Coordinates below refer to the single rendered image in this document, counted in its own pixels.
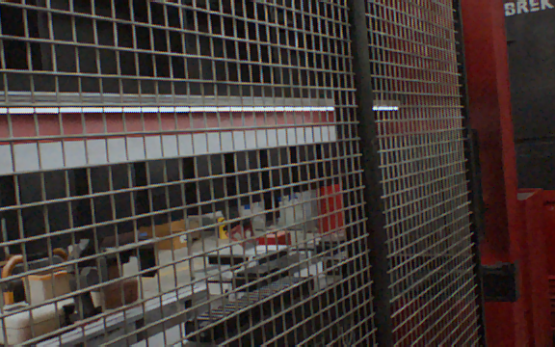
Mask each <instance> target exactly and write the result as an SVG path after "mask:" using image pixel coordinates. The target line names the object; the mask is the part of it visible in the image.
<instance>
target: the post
mask: <svg viewBox="0 0 555 347"><path fill-rule="evenodd" d="M346 4H347V7H348V8H350V9H349V10H348V9H347V16H348V24H350V25H352V26H351V27H350V26H348V27H349V39H350V40H351V41H352V42H350V49H351V57H354V58H353V59H351V61H352V72H354V73H355V74H353V83H354V90H357V91H356V92H354V96H355V105H357V106H358V107H357V108H356V118H357V121H359V123H357V136H358V137H360V139H358V152H359V154H362V155H361V156H359V164H360V169H361V170H363V172H360V174H361V186H363V185H364V186H365V187H363V188H362V198H363V202H366V203H365V204H364V205H363V209H364V218H367V220H365V231H366V233H369V234H368V235H367V236H366V243H367V250H368V249H370V252H369V253H367V255H368V266H370V265H371V267H370V268H369V278H370V281H372V283H370V289H371V297H373V296H374V298H373V299H372V311H373V312H374V311H375V312H376V313H374V314H373V323H374V329H376V328H377V329H376V330H375V331H374V335H375V345H376V344H377V343H378V345H377V346H376V347H393V342H392V335H393V331H392V318H391V306H390V295H389V284H388V273H387V261H386V248H385V237H384V225H383V204H382V191H381V180H380V168H378V157H377V146H376V133H375V122H374V110H373V98H372V88H371V75H370V64H369V52H368V40H367V30H366V18H365V6H364V0H346Z"/></svg>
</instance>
